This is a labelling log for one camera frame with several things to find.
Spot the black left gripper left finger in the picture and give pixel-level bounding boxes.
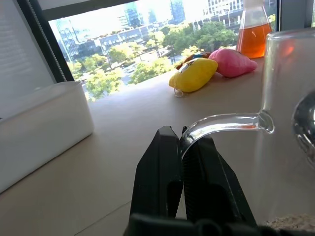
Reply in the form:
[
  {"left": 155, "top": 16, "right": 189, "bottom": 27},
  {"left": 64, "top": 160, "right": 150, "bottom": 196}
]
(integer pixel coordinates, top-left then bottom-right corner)
[{"left": 129, "top": 126, "right": 183, "bottom": 219}]

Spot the black window frame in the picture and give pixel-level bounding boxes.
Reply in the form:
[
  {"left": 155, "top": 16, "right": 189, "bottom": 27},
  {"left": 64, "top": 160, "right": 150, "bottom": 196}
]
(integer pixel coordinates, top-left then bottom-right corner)
[{"left": 16, "top": 0, "right": 75, "bottom": 83}]

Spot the glass flask with orange liquid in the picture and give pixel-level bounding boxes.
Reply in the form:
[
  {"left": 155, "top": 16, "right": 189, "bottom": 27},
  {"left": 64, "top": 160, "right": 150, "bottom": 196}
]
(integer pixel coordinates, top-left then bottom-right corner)
[{"left": 235, "top": 0, "right": 273, "bottom": 59}]

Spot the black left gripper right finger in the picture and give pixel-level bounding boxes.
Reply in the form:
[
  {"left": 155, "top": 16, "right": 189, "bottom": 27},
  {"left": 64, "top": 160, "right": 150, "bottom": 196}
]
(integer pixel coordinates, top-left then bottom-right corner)
[{"left": 179, "top": 126, "right": 257, "bottom": 226}]

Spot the yellow plush toy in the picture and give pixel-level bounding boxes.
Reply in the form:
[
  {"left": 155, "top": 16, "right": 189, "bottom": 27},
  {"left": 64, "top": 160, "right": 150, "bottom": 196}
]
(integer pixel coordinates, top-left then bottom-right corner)
[{"left": 168, "top": 58, "right": 219, "bottom": 97}]

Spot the pink plush toy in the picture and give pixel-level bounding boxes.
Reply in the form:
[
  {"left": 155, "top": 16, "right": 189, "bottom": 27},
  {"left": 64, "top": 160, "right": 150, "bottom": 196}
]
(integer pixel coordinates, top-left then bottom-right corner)
[{"left": 208, "top": 48, "right": 258, "bottom": 79}]

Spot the clear glass mug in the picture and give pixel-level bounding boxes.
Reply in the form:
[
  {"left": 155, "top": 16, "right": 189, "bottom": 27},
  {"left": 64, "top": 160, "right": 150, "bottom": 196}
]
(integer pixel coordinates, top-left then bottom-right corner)
[{"left": 181, "top": 29, "right": 315, "bottom": 227}]

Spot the white plastic box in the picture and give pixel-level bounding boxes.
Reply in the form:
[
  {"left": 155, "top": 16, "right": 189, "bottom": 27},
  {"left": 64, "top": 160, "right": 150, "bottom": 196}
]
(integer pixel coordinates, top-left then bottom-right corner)
[{"left": 0, "top": 81, "right": 95, "bottom": 194}]

